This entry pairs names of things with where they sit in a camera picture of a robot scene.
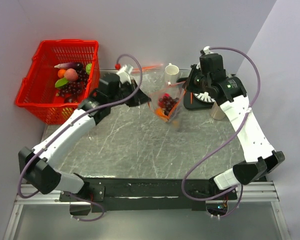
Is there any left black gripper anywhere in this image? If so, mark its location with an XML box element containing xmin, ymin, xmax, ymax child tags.
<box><xmin>109</xmin><ymin>79</ymin><xmax>152</xmax><ymax>108</ymax></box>

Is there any clear zip bag orange zipper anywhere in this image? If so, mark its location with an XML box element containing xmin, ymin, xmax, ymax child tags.
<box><xmin>148</xmin><ymin>81</ymin><xmax>186</xmax><ymax>127</ymax></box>

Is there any dark red apple toy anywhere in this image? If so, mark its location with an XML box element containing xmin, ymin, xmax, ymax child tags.
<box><xmin>64</xmin><ymin>95</ymin><xmax>78</xmax><ymax>104</ymax></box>

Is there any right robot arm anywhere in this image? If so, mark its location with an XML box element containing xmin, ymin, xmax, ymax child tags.
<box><xmin>184</xmin><ymin>53</ymin><xmax>285</xmax><ymax>199</ymax></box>

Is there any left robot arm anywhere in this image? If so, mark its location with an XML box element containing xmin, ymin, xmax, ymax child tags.
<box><xmin>18</xmin><ymin>73</ymin><xmax>151</xmax><ymax>201</ymax></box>

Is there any striped white plate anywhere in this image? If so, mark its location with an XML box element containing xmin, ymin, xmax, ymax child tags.
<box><xmin>193</xmin><ymin>92</ymin><xmax>215</xmax><ymax>104</ymax></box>

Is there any orange plastic fork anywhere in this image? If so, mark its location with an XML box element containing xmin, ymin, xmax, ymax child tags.
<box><xmin>189</xmin><ymin>92</ymin><xmax>193</xmax><ymax>105</ymax></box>

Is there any black tray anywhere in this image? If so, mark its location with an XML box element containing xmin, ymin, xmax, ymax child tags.
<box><xmin>183</xmin><ymin>91</ymin><xmax>214</xmax><ymax>111</ymax></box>

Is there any white mug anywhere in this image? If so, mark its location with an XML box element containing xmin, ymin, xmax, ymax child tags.
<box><xmin>164</xmin><ymin>63</ymin><xmax>180</xmax><ymax>86</ymax></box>

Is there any beige mug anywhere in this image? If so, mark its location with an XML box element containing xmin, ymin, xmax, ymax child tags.
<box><xmin>209</xmin><ymin>102</ymin><xmax>226</xmax><ymax>121</ymax></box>

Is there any green lime toy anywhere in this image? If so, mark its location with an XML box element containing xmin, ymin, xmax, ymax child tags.
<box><xmin>85</xmin><ymin>63</ymin><xmax>92</xmax><ymax>75</ymax></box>

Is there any purple grapes toy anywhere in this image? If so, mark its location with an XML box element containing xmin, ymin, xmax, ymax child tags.
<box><xmin>55</xmin><ymin>68</ymin><xmax>89</xmax><ymax>98</ymax></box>

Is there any purple eggplant toy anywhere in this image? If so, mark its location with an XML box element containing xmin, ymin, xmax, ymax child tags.
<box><xmin>54</xmin><ymin>62</ymin><xmax>83</xmax><ymax>71</ymax></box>

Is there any pink peach toy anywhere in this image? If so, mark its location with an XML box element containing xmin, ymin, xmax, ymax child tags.
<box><xmin>64</xmin><ymin>68</ymin><xmax>79</xmax><ymax>82</ymax></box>

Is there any green leaf toy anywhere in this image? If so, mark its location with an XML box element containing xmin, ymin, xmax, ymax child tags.
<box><xmin>54</xmin><ymin>77</ymin><xmax>69</xmax><ymax>89</ymax></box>

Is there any red plastic basket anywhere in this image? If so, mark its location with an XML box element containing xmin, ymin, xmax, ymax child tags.
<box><xmin>15</xmin><ymin>39</ymin><xmax>100</xmax><ymax>125</ymax></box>

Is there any small orange fruit toy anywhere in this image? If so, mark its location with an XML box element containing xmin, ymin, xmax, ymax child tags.
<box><xmin>57</xmin><ymin>69</ymin><xmax>66</xmax><ymax>79</ymax></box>

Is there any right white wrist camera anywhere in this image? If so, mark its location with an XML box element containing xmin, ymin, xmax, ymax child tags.
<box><xmin>200</xmin><ymin>46</ymin><xmax>213</xmax><ymax>56</ymax></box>

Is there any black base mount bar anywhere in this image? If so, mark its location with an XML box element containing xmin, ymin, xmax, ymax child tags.
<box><xmin>58</xmin><ymin>174</ymin><xmax>238</xmax><ymax>216</ymax></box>

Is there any aluminium rail frame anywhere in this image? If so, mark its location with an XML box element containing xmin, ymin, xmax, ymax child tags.
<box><xmin>3</xmin><ymin>72</ymin><xmax>290</xmax><ymax>240</ymax></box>

